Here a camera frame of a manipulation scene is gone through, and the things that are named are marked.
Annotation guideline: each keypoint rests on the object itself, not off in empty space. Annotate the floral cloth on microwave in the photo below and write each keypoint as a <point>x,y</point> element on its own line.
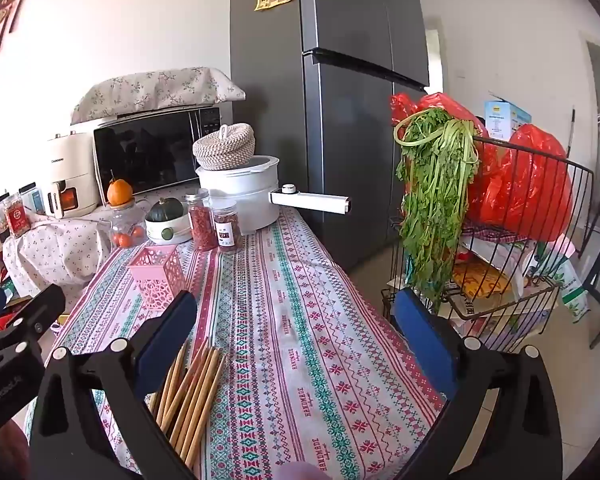
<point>155,90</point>

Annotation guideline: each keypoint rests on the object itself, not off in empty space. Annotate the green leafy vegetables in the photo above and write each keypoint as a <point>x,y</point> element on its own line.
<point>435,185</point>

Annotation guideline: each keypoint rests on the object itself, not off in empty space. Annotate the red label snack jar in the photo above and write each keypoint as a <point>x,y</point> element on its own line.
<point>16,217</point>

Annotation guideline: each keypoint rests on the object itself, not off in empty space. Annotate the yellow package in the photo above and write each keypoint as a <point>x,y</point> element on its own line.
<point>480,280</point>

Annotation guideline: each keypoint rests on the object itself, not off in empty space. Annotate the cream air fryer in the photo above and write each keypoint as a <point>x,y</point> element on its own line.
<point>72,170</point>

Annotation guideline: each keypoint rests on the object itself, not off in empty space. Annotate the cream ceramic bowl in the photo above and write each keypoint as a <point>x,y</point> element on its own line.
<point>167,234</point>

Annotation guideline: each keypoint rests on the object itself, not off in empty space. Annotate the blue and yellow box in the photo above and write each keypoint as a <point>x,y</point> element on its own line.
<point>505,115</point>

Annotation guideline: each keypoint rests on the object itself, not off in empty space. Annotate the black microwave oven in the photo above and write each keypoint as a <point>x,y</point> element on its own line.
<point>145,160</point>

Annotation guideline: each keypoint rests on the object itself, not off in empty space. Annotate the dark green squash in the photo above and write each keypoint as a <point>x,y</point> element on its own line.
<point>164,210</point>

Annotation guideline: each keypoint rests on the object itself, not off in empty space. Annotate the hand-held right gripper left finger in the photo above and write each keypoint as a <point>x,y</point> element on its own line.
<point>167,332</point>

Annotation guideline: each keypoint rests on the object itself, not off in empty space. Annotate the short labelled spice jar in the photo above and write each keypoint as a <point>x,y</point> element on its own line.
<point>227,230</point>

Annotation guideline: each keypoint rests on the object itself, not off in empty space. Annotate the orange fruit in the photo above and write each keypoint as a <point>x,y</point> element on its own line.
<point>119,192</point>

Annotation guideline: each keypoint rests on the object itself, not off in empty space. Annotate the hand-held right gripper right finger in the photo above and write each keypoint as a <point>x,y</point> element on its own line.
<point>425,342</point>

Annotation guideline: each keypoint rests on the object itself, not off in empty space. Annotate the dark chair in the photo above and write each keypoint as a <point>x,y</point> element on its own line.
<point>597,272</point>

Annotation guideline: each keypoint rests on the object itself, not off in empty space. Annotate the small-flower print cloth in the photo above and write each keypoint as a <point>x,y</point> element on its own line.
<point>55,255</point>

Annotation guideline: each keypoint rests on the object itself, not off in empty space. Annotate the woven lidded basket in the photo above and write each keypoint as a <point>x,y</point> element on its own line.
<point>225,147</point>

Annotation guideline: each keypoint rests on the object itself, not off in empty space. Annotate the person's right hand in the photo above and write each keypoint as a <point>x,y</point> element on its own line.
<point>300,472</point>

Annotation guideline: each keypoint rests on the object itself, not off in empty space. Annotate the patterned woven tablecloth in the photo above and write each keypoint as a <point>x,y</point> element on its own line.
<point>300,320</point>

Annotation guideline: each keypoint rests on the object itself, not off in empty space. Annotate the pink perforated chopstick holder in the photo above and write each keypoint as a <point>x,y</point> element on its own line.
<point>155,285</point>

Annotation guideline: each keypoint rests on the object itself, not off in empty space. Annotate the white and green bag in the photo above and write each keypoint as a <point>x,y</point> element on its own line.
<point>570,290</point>

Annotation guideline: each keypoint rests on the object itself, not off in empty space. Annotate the small teal box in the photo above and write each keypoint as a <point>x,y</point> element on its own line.
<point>32,200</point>

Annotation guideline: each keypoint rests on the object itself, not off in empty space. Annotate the grey refrigerator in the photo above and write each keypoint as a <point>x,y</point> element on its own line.
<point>330,85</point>

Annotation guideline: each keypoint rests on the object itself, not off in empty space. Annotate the tall glass chili jar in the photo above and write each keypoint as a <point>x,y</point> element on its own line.
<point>202,222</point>

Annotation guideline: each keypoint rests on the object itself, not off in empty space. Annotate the bunch of wooden chopsticks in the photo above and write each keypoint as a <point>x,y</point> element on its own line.
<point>190,400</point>

